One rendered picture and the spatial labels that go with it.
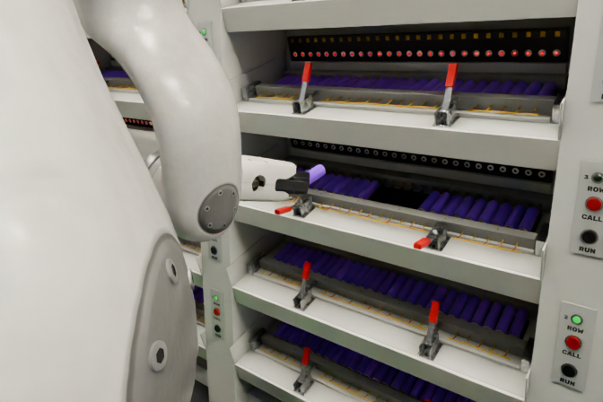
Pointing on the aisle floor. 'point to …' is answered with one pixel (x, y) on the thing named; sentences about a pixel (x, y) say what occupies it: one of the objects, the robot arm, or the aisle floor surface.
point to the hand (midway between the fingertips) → (291, 181)
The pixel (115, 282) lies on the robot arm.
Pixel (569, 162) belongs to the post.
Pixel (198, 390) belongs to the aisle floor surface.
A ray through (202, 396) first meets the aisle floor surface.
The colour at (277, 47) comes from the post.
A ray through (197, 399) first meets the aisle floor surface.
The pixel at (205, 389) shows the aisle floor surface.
